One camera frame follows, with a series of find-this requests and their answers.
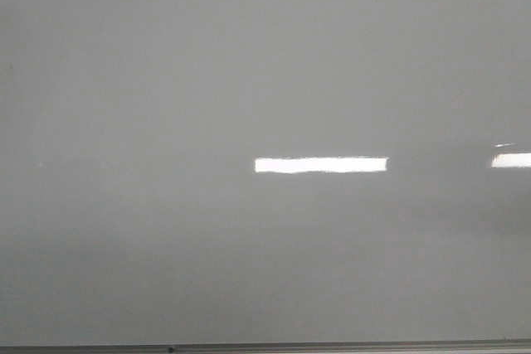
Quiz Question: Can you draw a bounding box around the white whiteboard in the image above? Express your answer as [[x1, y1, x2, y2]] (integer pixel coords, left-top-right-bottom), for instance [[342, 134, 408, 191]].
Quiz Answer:
[[1, 0, 530, 346]]

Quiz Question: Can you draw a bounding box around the grey aluminium whiteboard frame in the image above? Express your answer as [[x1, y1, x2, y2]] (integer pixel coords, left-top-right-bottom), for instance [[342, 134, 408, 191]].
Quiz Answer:
[[1, 338, 530, 353]]

